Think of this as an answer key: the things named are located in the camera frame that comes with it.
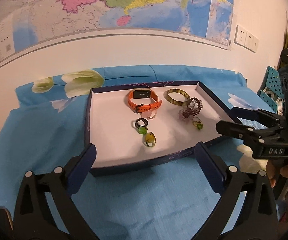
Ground black ring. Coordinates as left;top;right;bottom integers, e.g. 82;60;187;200
134;117;149;129

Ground yellow amber ring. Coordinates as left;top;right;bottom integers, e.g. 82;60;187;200
143;132;156;149

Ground blue floral bed sheet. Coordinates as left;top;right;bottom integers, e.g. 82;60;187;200
0;66;279;239

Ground white wall socket panel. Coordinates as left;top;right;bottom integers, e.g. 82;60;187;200
234;25;259;53

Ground orange smart watch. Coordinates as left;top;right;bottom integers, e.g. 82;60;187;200
127;88;162;113

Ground purple beaded bracelet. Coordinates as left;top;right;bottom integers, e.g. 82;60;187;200
182;97;204;119

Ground colourful wall map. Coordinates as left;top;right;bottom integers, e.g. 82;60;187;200
0;0;234;67

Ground clear pink flower bracelet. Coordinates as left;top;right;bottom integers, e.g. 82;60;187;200
178;99;204;121

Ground teal perforated basket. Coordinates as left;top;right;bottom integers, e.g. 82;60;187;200
257;66;284;115

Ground navy shallow box tray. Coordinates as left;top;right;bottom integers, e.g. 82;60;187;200
84;81;240;177

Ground gold green stone ring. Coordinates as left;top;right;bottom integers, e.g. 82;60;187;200
192;116;205;131

